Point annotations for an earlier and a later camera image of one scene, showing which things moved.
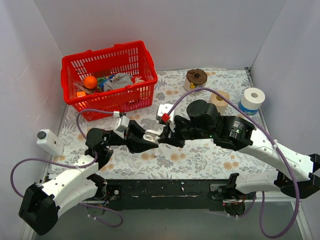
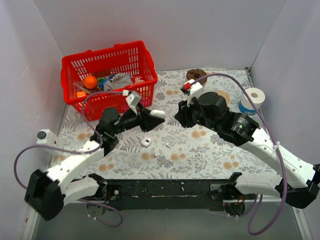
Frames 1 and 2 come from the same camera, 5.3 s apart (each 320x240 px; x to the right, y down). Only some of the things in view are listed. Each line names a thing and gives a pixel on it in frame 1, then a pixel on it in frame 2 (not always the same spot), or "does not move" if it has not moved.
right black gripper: (176, 128) to (188, 114)
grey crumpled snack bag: (120, 80) does not move
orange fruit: (90, 82) does not move
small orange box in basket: (80, 94) does not move
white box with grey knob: (46, 139) does not move
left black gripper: (128, 135) to (143, 118)
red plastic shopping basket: (119, 78) does not move
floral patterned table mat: (162, 161) does not move
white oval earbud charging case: (152, 136) to (158, 113)
